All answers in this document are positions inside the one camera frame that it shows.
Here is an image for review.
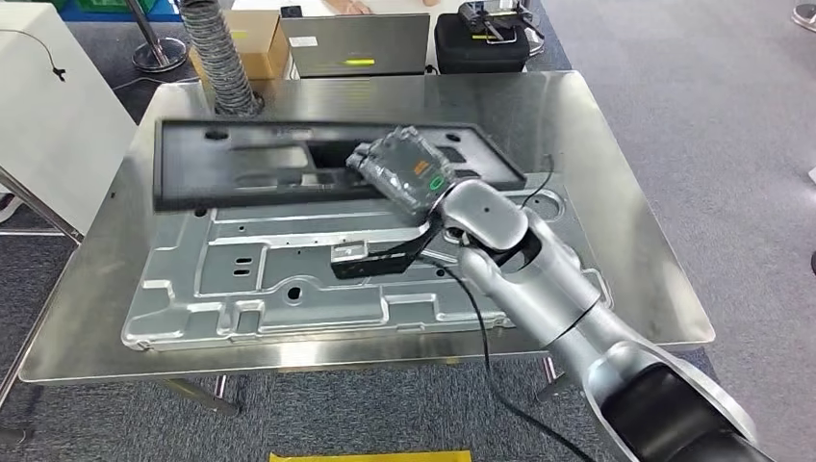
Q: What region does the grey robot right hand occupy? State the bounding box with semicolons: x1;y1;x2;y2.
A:
345;125;457;218

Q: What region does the black plastic frame part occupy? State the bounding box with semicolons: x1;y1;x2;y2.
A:
151;117;529;213

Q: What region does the stainless steel workbench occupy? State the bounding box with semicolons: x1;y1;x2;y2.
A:
17;69;717;417

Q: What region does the black carry case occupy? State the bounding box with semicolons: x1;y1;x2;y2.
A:
434;13;531;74

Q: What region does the grey laptop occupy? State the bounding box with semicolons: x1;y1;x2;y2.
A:
280;13;432;79

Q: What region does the black handheld device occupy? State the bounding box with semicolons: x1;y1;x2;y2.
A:
457;0;547;44

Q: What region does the person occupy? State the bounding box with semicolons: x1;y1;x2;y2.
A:
321;0;375;16

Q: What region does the cardboard box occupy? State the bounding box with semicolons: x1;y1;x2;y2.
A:
189;9;292;81

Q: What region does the stamped grey metal panel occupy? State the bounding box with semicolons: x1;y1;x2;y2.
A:
120;171;613;353

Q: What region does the yellow floor tape square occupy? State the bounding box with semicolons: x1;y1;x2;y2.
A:
268;449;473;462

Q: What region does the green plastic crate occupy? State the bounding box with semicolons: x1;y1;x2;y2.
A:
75;0;158;14

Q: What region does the white cabinet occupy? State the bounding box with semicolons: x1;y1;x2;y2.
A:
0;3;139;237

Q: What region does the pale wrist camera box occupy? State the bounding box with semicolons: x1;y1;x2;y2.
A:
329;213;445;280

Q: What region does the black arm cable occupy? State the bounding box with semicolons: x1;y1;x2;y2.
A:
417;254;598;462

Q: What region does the ribbed grey hose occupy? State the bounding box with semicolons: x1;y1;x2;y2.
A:
178;0;264;117

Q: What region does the thin black cable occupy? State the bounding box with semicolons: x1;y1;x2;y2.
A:
0;28;67;83

